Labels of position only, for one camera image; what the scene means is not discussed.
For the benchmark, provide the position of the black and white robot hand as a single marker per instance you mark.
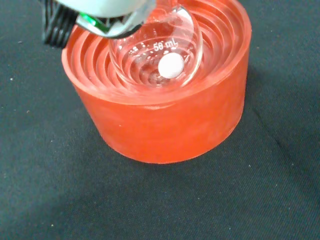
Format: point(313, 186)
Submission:
point(105, 10)

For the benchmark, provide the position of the black bench cloth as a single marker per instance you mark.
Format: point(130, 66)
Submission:
point(75, 195)

